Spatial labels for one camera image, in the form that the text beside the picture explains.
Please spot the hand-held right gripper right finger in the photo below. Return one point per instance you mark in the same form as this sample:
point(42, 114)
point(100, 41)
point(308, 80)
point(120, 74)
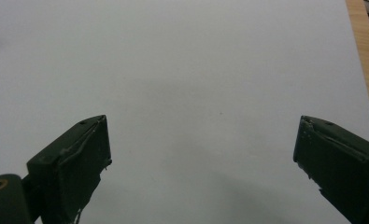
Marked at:
point(341, 168)

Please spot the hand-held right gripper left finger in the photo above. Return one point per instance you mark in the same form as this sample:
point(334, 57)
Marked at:
point(73, 165)

